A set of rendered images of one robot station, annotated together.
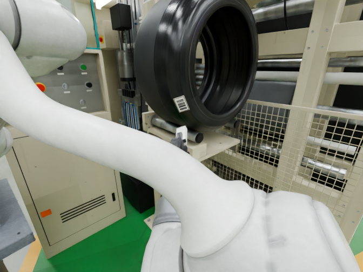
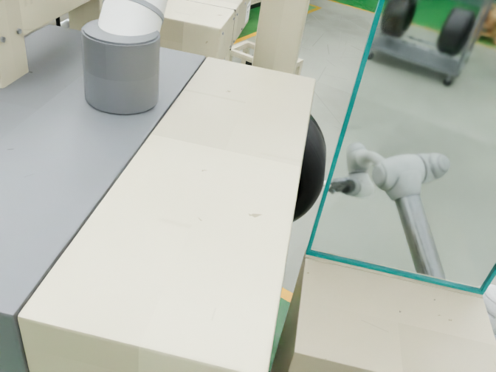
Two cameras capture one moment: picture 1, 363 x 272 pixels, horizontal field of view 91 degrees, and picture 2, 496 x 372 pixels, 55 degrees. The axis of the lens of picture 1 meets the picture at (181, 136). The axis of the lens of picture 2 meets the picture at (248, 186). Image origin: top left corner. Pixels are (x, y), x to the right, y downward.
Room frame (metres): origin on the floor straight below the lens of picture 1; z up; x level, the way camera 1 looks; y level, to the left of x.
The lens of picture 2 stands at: (2.10, 1.14, 2.27)
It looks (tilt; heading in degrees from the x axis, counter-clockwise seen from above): 35 degrees down; 226
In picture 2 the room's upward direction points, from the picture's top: 10 degrees clockwise
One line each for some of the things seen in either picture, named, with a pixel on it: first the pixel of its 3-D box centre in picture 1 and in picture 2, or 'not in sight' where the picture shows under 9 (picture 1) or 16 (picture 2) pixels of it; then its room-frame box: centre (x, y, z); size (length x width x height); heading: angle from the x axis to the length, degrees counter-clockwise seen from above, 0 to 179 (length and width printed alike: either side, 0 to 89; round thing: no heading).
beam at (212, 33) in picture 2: not in sight; (206, 18); (1.02, -0.37, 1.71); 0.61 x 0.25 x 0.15; 41
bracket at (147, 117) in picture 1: (172, 115); not in sight; (1.04, 0.05, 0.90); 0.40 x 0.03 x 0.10; 131
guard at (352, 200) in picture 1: (257, 159); not in sight; (0.96, -0.46, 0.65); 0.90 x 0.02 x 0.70; 41
